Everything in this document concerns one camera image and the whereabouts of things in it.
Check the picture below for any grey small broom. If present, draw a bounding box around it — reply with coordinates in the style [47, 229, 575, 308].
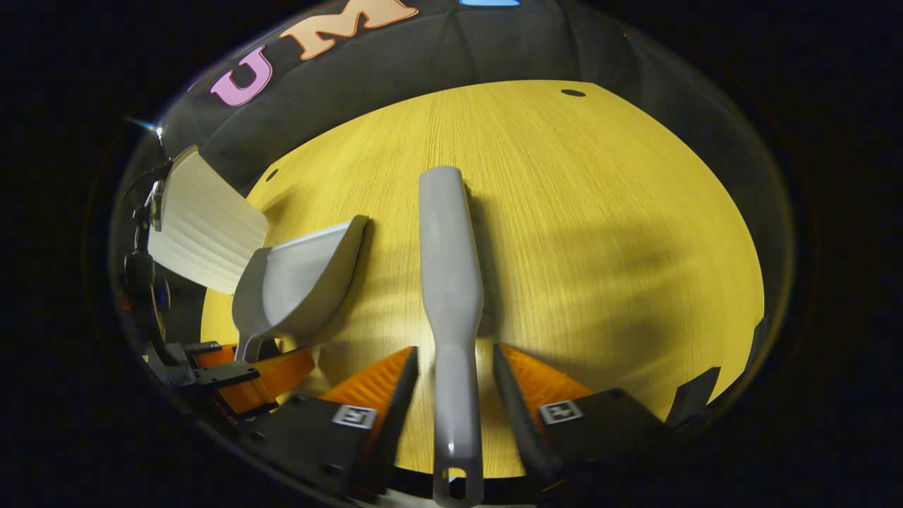
[418, 167, 486, 508]

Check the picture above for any white garbage bin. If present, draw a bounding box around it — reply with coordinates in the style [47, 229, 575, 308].
[147, 146, 269, 295]

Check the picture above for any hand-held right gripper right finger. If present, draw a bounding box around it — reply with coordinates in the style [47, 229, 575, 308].
[492, 344, 671, 488]

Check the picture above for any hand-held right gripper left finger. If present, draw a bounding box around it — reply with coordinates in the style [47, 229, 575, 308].
[240, 346, 420, 498]

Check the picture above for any black backdrop cloth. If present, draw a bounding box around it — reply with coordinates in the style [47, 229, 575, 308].
[113, 0, 791, 339]

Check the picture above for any grey dustpan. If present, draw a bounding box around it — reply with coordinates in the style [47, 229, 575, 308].
[231, 215, 370, 364]

